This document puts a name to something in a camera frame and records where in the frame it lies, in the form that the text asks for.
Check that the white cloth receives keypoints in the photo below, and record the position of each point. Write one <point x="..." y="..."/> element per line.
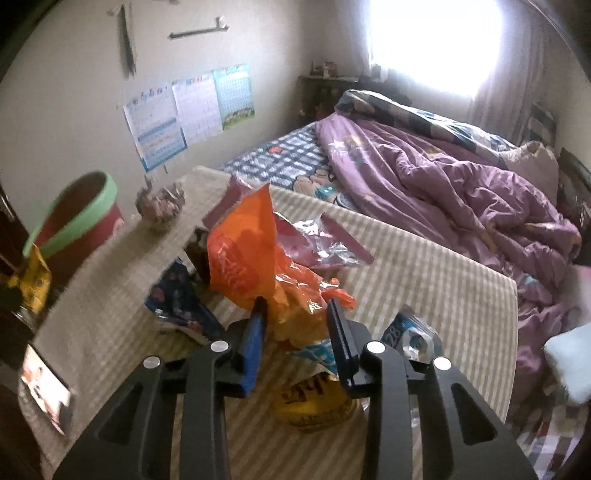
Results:
<point x="572" y="369"/>

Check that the pink curtain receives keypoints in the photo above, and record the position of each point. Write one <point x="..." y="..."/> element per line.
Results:
<point x="521" y="83"/>

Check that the smartphone with lit screen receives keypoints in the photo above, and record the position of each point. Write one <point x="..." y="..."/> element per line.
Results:
<point x="44" y="387"/>

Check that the blue white snack wrapper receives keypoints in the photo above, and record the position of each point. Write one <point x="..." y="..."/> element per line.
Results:
<point x="406" y="337"/>

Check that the white chart wall poster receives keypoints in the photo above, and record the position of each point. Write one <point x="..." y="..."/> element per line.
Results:
<point x="198" y="110"/>

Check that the blue plaid bed sheet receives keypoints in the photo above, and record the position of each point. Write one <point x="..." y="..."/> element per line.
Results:
<point x="286" y="157"/>

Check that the pink snack wrapper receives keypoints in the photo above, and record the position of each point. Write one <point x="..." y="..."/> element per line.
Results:
<point x="341" y="242"/>

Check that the beige pillow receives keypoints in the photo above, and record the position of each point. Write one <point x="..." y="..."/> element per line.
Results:
<point x="535" y="166"/>

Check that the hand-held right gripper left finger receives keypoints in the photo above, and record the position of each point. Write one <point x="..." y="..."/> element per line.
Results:
<point x="251" y="353"/>

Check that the dark wooden shelf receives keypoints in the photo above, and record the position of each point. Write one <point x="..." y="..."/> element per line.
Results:
<point x="318" y="97"/>

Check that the purple quilt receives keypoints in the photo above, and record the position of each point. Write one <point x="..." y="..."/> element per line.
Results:
<point x="438" y="198"/>

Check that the dark wall rail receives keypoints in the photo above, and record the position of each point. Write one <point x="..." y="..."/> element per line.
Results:
<point x="198" y="31"/>

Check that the yellow black wrapper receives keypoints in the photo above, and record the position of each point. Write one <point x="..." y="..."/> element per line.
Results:
<point x="36" y="279"/>

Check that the orange plastic wrapper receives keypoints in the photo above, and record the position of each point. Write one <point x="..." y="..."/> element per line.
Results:
<point x="240" y="258"/>

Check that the bright window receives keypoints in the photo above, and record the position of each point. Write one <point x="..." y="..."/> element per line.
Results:
<point x="434" y="46"/>

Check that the red bucket with green rim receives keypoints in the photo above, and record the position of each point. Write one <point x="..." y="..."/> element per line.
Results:
<point x="83" y="217"/>

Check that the pile of wrappers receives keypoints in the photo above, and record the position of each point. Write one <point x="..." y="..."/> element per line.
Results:
<point x="180" y="295"/>

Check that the blue patterned quilt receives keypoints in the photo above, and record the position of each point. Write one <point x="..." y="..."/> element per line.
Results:
<point x="415" y="117"/>

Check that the black hanging strip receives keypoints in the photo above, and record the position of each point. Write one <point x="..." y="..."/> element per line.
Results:
<point x="127" y="46"/>

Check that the plaid chair cushion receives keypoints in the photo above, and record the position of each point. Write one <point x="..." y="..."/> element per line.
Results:
<point x="540" y="124"/>

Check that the blue chart wall poster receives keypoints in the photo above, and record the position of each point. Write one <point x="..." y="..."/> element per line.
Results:
<point x="154" y="129"/>

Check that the green chart wall poster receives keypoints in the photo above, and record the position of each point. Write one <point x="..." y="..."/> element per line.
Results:
<point x="235" y="94"/>

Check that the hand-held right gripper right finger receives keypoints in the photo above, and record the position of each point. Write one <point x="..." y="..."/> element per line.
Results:
<point x="344" y="353"/>

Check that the dark wooden headboard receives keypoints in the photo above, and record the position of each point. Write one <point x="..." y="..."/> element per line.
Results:
<point x="575" y="184"/>

